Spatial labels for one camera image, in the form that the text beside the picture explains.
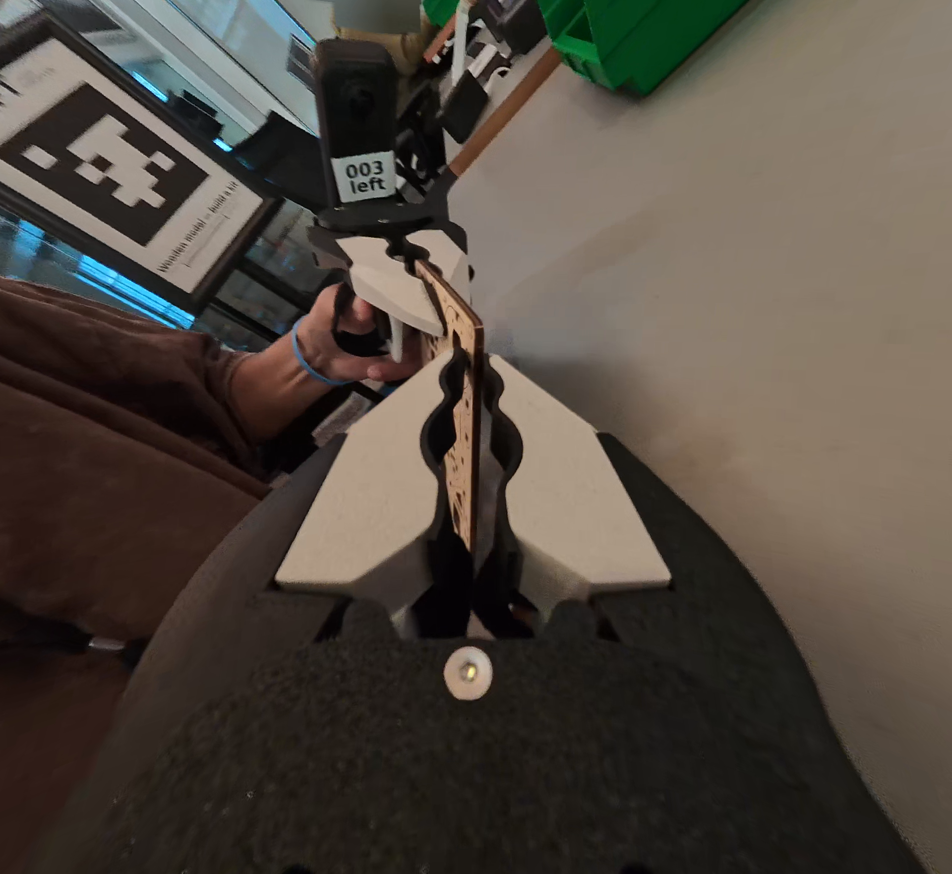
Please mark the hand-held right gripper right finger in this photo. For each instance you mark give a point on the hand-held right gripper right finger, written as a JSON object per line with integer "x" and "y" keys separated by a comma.
{"x": 580, "y": 517}

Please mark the person's left forearm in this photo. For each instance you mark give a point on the person's left forearm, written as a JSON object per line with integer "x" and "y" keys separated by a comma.
{"x": 264, "y": 383}

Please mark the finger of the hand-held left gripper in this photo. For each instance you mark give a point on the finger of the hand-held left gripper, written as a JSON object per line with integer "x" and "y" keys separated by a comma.
{"x": 450, "y": 256}
{"x": 387, "y": 279}

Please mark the blue wristband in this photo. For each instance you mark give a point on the blue wristband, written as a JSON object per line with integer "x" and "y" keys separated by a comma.
{"x": 297, "y": 353}

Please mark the laser-cut wooden parts sheet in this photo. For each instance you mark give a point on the laser-cut wooden parts sheet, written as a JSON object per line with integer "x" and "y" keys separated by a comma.
{"x": 467, "y": 442}

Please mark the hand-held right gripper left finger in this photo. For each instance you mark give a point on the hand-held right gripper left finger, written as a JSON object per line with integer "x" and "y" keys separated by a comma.
{"x": 357, "y": 509}

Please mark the person's left hand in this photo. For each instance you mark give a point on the person's left hand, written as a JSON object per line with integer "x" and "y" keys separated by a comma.
{"x": 372, "y": 370}

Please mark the white stand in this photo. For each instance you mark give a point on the white stand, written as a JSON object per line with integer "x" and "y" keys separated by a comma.
{"x": 487, "y": 63}

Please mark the black block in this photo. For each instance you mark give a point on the black block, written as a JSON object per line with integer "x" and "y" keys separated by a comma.
{"x": 520, "y": 18}
{"x": 465, "y": 107}

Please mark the framed black-white marker sign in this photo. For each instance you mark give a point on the framed black-white marker sign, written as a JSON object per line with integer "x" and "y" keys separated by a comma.
{"x": 190, "y": 219}

